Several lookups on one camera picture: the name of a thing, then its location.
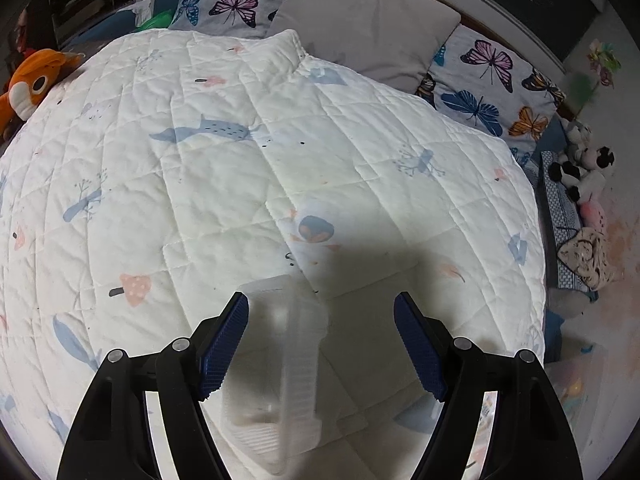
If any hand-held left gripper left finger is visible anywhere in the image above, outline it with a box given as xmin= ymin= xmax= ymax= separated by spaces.
xmin=56 ymin=291 xmax=250 ymax=480

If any dark window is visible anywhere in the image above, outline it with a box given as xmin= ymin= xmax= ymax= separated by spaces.
xmin=487 ymin=0 xmax=606 ymax=61

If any white quilted blanket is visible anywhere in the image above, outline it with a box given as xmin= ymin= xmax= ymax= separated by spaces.
xmin=0 ymin=29 xmax=548 ymax=480

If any colourful pinwheel toy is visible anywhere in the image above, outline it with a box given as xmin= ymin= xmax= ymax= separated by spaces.
xmin=567 ymin=37 xmax=621 ymax=108

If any beige printed cloth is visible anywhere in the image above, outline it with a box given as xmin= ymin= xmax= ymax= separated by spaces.
xmin=556 ymin=225 xmax=626 ymax=291

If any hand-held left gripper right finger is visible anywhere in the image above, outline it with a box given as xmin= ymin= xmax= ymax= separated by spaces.
xmin=393 ymin=291 xmax=585 ymax=480

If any pink plush toy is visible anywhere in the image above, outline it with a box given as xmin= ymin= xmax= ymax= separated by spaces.
xmin=577 ymin=200 xmax=608 ymax=228

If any orange plush toy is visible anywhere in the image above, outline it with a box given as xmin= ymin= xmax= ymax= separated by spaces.
xmin=0 ymin=49 xmax=83 ymax=141

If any metal rack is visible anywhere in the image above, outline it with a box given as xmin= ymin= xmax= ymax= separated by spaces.
xmin=47 ymin=0 xmax=136 ymax=48

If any clear plastic storage box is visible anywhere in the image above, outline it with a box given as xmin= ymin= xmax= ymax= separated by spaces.
xmin=545 ymin=345 xmax=616 ymax=461

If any green plastic object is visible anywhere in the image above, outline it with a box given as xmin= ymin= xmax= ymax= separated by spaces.
xmin=140 ymin=10 xmax=173 ymax=31

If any black and white plush toy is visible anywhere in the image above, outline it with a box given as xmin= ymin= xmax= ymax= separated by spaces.
xmin=547 ymin=117 xmax=617 ymax=203

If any blue patterned folded blanket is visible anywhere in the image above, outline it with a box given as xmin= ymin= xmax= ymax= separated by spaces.
xmin=537 ymin=150 xmax=601 ymax=291

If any butterfly print pillow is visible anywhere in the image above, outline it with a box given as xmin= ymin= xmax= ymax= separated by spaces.
xmin=167 ymin=0 xmax=301 ymax=41
xmin=415 ymin=25 xmax=568 ymax=166

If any bed with blue sheet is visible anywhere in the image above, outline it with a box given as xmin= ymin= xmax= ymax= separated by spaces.
xmin=97 ymin=0 xmax=568 ymax=366

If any clear plastic container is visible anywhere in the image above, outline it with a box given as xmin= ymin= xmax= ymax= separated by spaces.
xmin=220 ymin=275 xmax=328 ymax=476

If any grey pillow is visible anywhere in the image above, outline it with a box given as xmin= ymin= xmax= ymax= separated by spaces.
xmin=267 ymin=0 xmax=462 ymax=95

